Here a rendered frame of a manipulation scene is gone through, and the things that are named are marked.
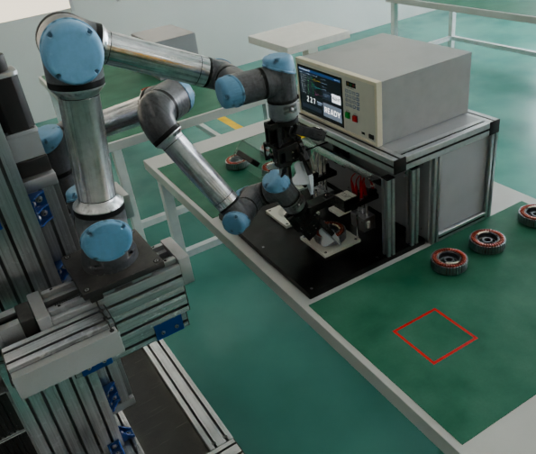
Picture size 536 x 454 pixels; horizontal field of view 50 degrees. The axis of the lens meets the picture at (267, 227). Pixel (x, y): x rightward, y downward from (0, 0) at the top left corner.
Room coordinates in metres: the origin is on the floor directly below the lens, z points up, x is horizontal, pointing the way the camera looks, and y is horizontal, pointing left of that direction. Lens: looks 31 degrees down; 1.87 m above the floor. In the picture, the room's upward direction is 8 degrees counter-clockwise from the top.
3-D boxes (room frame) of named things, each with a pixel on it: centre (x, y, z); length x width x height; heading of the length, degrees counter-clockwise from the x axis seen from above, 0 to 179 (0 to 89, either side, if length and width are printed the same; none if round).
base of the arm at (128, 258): (1.31, 0.43, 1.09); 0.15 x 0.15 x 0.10
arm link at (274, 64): (1.35, -0.08, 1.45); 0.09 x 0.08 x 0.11; 110
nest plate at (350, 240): (1.65, -0.21, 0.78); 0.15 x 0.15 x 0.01; 26
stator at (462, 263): (1.44, -0.55, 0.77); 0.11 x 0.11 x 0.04
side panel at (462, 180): (1.64, -0.66, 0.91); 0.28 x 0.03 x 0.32; 116
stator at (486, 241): (1.51, -0.70, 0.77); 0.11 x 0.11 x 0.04
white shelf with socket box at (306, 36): (2.82, -0.27, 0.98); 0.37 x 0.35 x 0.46; 26
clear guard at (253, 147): (1.88, -0.10, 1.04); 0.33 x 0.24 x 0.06; 116
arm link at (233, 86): (1.34, 0.02, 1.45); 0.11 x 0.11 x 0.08; 20
